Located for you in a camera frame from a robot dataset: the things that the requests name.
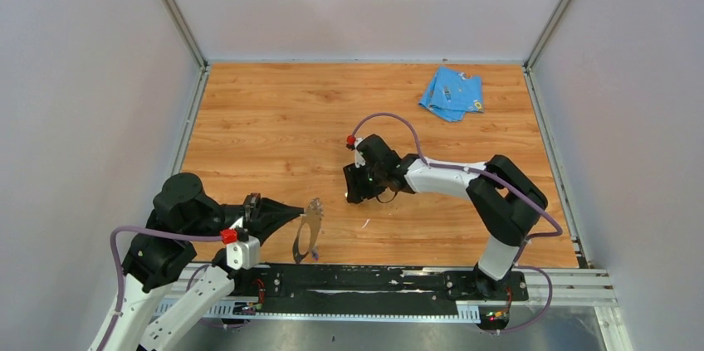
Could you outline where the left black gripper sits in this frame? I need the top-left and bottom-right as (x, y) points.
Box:
(185, 191), (306, 244)

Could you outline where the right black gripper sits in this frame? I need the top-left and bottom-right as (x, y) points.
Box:
(344, 159), (387, 204)

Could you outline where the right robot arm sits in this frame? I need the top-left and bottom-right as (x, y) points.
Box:
(343, 134), (548, 300)

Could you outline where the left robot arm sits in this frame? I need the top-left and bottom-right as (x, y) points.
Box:
(90, 172), (305, 350)

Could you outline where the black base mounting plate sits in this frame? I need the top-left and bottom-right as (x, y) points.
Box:
(230, 263), (529, 316)

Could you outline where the folded blue cloth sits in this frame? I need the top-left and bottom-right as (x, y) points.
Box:
(418, 66), (485, 122)

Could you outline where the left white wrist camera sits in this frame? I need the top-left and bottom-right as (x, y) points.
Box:
(225, 217), (261, 270)

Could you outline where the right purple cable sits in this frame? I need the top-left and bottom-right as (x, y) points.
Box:
(346, 112), (565, 336)

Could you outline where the purple cable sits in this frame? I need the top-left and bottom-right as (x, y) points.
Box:
(346, 112), (565, 336)
(94, 226), (238, 351)

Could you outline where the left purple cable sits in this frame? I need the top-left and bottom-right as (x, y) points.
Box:
(94, 226), (238, 351)

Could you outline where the white slotted cable duct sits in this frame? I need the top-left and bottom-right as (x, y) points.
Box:
(134, 301), (482, 323)

